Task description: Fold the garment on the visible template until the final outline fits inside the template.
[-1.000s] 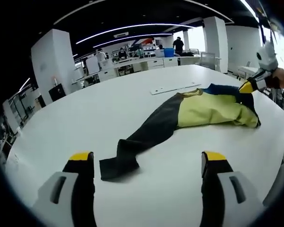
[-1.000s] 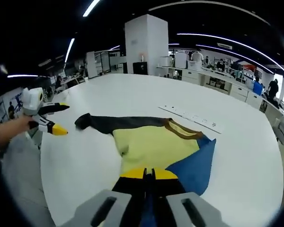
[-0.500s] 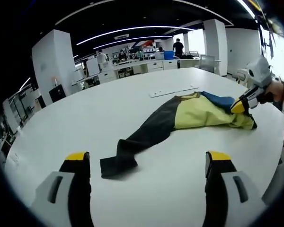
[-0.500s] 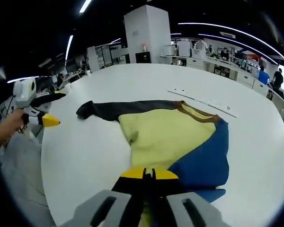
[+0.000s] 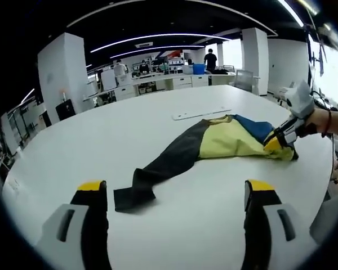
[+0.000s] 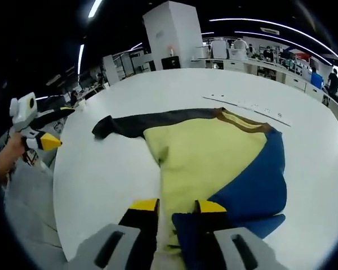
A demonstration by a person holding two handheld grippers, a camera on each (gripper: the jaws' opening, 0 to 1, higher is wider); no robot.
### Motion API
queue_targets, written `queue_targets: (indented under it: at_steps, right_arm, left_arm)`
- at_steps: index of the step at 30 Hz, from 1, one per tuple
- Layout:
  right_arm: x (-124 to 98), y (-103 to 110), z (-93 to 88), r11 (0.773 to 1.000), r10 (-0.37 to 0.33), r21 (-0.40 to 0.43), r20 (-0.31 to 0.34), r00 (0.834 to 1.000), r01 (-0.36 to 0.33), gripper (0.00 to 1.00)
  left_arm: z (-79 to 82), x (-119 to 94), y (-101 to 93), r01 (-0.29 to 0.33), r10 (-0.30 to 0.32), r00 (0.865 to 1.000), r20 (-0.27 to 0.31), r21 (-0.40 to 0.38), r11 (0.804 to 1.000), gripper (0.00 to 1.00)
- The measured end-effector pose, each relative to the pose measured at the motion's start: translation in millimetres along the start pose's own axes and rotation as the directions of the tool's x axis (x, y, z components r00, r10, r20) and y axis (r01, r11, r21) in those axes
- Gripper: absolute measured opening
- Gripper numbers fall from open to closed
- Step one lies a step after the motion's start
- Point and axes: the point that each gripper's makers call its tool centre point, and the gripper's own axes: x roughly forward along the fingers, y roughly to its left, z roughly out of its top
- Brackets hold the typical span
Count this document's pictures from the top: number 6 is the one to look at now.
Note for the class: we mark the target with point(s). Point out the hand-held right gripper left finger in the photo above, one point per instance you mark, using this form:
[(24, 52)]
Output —
[(112, 244)]

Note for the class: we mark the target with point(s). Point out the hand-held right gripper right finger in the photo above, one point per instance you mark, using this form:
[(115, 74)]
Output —
[(242, 247)]

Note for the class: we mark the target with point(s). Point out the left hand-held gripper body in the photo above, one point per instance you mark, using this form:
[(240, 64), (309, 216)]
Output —
[(24, 111)]

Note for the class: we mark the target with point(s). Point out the yellow garment with dark sleeves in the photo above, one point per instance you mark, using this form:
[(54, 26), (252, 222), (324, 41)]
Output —
[(202, 157)]

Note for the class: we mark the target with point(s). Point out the white template strip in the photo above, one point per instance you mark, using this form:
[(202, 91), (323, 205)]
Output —
[(259, 109)]

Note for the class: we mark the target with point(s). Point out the person's left hand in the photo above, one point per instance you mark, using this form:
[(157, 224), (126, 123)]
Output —
[(14, 153)]

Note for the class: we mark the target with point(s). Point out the short ceiling light strip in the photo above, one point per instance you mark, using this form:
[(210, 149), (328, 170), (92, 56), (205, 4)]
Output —
[(95, 8), (80, 59)]

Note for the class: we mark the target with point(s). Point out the black cabinet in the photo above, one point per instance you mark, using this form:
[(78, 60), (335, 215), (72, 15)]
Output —
[(170, 63)]

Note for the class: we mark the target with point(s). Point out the white square column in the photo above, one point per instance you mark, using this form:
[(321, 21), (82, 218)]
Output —
[(174, 33)]

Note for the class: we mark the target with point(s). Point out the white appliance box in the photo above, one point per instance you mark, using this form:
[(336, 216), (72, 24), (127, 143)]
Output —
[(218, 50)]

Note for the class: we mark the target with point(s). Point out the long white counter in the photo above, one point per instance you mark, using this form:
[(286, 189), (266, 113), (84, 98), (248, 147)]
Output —
[(270, 69)]

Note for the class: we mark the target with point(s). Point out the long curved ceiling light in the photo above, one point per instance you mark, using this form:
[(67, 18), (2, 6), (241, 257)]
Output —
[(284, 28)]

